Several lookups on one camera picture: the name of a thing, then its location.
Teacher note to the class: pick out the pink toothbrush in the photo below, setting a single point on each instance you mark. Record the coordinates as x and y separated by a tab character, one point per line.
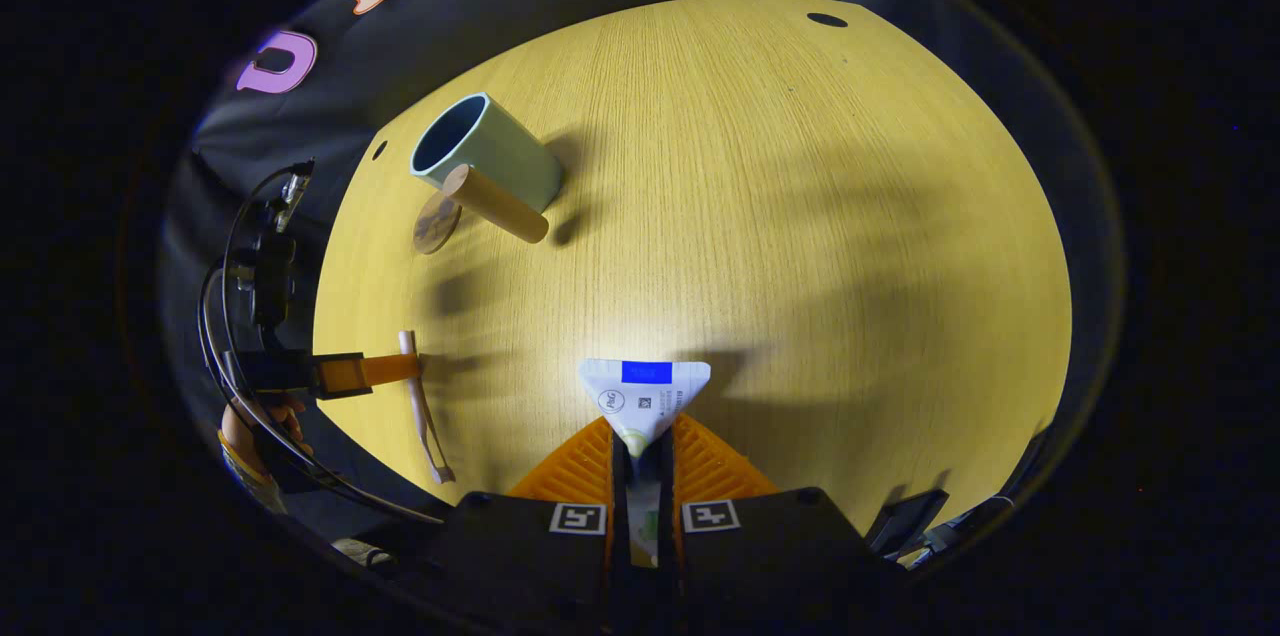
425	416

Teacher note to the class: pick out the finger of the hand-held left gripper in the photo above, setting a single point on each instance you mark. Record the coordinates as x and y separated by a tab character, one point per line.
370	373

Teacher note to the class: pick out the wooden desktop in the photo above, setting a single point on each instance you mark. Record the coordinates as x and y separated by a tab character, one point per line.
800	216

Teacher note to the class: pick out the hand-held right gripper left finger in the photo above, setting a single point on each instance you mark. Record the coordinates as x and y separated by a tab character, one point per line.
530	556

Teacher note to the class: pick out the dark object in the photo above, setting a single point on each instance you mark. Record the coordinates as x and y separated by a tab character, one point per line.
905	516

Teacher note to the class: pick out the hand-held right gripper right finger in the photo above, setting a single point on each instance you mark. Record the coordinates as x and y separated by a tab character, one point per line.
770	556

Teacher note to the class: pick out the round brown coaster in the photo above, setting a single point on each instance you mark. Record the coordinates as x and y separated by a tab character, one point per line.
432	228

